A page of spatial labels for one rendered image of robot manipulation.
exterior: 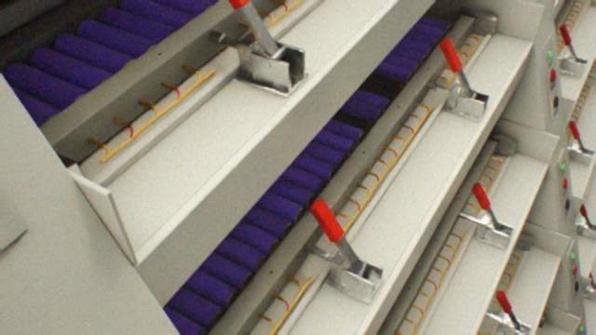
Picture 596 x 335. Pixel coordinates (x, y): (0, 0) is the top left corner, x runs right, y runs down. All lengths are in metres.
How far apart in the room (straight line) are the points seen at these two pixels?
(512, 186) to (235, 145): 0.58
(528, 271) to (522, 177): 0.19
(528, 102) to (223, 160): 0.60
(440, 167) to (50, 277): 0.42
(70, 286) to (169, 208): 0.07
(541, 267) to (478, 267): 0.28
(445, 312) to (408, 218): 0.19
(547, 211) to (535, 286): 0.12
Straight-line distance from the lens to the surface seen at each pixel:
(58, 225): 0.25
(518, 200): 0.83
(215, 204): 0.31
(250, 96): 0.36
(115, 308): 0.28
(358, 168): 0.54
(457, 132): 0.63
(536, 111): 0.86
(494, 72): 0.73
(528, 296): 0.97
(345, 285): 0.47
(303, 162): 0.55
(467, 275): 0.73
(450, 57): 0.62
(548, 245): 1.02
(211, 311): 0.45
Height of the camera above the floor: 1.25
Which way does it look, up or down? 31 degrees down
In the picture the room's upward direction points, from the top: 23 degrees counter-clockwise
